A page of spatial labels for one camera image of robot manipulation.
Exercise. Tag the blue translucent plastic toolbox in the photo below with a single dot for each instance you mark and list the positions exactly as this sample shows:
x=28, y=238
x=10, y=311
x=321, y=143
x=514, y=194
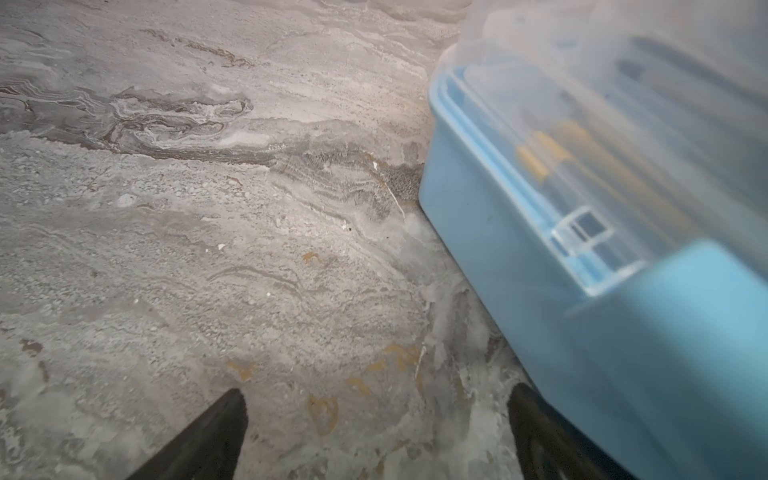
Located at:
x=655, y=348

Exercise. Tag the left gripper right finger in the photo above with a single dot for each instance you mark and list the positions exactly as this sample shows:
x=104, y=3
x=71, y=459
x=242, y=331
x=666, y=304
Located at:
x=548, y=446

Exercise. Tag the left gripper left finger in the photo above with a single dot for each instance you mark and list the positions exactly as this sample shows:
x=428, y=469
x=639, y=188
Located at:
x=208, y=448

